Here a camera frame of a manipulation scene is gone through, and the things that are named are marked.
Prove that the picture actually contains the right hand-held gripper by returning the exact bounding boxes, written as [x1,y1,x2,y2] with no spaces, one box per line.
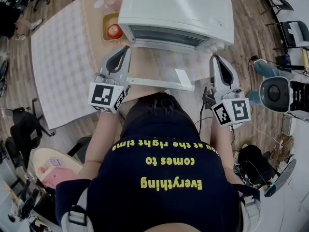
[202,54,251,128]

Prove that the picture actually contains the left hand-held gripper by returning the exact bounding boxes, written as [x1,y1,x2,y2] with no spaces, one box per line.
[87,45,132,115]

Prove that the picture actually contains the glass toaster oven door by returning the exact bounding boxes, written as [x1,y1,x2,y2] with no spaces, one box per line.
[125,39,197,92]

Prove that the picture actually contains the white toaster oven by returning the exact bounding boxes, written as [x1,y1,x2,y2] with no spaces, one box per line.
[117,0,235,55]

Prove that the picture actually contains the person's left forearm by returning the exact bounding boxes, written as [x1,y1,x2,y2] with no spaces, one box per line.
[76,109,126,181]

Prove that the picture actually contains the person's right forearm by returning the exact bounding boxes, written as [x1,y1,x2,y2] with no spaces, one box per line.
[211,119,243,186]

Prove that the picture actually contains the checkered table mat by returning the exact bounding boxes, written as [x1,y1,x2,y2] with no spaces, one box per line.
[30,0,123,130]

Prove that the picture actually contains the red apple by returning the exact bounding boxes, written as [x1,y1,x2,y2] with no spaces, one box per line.
[107,24,124,40]

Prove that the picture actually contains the yellow tray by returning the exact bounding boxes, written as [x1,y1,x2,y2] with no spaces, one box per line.
[102,12,124,42]

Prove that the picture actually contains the round beige side table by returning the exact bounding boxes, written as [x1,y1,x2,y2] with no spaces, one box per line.
[32,147,84,190]

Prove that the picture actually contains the black office chair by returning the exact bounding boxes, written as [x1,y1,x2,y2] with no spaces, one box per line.
[5,98,56,145]

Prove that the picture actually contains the black chair with white seat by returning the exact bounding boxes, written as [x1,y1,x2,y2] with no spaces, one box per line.
[265,20,309,51]

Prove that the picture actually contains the navy printed t-shirt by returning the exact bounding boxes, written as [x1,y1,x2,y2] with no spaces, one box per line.
[55,127,261,232]

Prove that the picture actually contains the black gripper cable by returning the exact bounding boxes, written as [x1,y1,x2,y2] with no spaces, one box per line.
[194,87,213,133]

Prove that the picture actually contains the black drawstring trousers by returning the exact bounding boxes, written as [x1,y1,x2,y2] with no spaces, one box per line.
[120,92,201,142]

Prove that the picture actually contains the grey shoulder strap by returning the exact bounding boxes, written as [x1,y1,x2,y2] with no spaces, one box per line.
[237,191,262,232]
[61,188,95,232]

